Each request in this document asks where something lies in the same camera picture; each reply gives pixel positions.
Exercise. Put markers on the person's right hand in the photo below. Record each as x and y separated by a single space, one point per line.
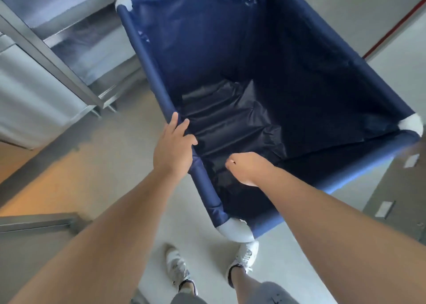
251 169

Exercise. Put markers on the person's left hand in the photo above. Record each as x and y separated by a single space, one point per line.
171 150

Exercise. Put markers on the person's right fingers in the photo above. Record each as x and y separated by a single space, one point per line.
233 165

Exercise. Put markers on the person's left thumb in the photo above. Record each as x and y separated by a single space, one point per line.
191 141

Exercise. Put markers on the blue fabric laundry cart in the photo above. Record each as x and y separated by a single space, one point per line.
266 67

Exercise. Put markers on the person's right forearm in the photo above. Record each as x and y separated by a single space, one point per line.
339 244

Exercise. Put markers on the person's left forearm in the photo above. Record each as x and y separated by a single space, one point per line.
109 237

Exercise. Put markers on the person's white right shoe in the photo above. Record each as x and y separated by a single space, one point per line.
244 257

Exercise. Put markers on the person's white shoe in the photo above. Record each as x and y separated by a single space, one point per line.
244 257
178 267

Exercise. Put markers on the person's white left shoe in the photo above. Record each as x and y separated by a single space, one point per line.
178 267

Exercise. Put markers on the person's right leg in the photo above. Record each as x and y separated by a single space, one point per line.
246 280

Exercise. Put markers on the person's leg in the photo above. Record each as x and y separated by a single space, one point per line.
246 280
187 286

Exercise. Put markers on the person's left leg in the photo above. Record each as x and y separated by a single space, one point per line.
187 286

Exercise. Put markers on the person's grey shorts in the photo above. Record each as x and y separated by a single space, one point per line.
266 295

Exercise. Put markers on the white label sticker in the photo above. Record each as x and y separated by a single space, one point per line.
412 160
385 209

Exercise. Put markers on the stainless steel shelf table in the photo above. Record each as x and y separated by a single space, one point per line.
50 54

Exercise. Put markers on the grey metal cabinet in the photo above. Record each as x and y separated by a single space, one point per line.
399 194

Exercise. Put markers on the low stainless steel table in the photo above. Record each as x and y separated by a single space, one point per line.
30 247

